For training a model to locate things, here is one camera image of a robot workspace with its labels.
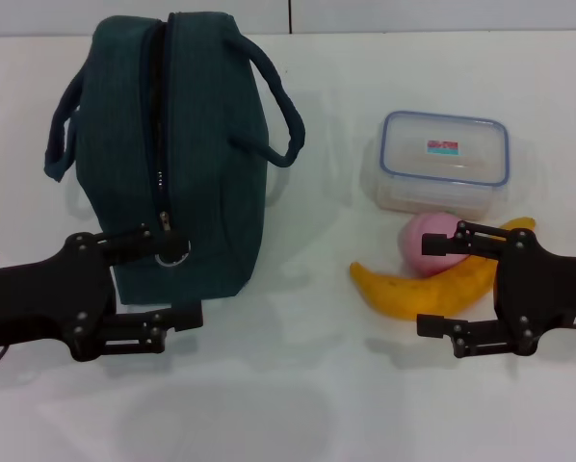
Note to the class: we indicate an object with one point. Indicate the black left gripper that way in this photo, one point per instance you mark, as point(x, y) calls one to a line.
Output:
point(37, 298)

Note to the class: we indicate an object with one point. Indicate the pink toy peach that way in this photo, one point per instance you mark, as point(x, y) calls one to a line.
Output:
point(415, 240)

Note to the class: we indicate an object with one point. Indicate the clear blue-rimmed food container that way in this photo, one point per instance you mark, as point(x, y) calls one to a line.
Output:
point(442, 163)

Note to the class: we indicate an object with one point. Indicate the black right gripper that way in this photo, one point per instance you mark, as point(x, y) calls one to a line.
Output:
point(543, 289)

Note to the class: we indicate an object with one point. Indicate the dark teal zipper bag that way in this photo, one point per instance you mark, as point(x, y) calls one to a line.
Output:
point(191, 144)

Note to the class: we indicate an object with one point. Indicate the yellow-orange squash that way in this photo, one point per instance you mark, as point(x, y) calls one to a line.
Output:
point(413, 293)

